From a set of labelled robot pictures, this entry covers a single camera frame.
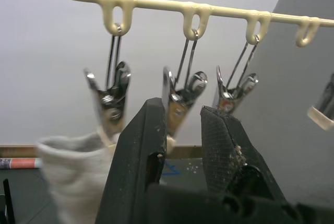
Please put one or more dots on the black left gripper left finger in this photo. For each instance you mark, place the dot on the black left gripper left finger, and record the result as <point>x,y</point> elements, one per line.
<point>135,151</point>

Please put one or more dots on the red white striped strip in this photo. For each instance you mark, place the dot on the red white striped strip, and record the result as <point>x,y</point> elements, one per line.
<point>18,163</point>

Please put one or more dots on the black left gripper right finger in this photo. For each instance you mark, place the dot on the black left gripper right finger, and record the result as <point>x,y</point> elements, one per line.
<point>221,151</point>

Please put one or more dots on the wooden baseboard strip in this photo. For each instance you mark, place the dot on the wooden baseboard strip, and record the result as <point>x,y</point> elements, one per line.
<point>18,151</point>

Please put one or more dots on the cream clip hanger bar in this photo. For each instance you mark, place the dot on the cream clip hanger bar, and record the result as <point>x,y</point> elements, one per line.
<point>198,8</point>

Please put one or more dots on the metal hanger clip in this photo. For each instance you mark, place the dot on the metal hanger clip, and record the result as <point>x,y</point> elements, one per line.
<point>112,96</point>
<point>180,98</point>
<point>232,93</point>
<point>324,106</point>

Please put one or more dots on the white sock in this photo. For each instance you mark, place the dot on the white sock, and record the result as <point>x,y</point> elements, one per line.
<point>75,171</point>

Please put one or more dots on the black upright post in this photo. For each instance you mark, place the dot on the black upright post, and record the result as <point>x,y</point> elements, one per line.
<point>7,203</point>

